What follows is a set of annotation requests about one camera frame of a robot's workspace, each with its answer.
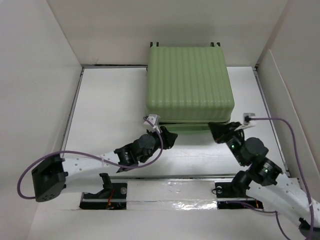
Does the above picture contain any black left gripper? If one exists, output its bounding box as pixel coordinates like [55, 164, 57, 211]
[139, 126, 177, 164]

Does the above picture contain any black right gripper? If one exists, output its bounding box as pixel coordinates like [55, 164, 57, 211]
[207, 121, 246, 166]

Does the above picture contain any green hard-shell suitcase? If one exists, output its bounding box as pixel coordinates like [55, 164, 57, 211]
[145, 42, 235, 132]

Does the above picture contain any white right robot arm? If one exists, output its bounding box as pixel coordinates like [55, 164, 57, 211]
[208, 122, 320, 240]

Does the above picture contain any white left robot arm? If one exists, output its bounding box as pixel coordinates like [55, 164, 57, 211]
[31, 126, 178, 203]

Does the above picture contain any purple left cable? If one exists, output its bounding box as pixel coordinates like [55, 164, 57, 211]
[19, 119, 165, 201]

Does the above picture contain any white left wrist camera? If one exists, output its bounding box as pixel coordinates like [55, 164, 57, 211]
[143, 114, 161, 127]

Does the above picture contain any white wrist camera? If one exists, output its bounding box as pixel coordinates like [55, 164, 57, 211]
[143, 114, 161, 127]
[241, 112, 256, 129]

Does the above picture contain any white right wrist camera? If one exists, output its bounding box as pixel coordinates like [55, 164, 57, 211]
[241, 112, 256, 129]

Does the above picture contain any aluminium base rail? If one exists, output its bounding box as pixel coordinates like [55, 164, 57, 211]
[51, 172, 266, 211]

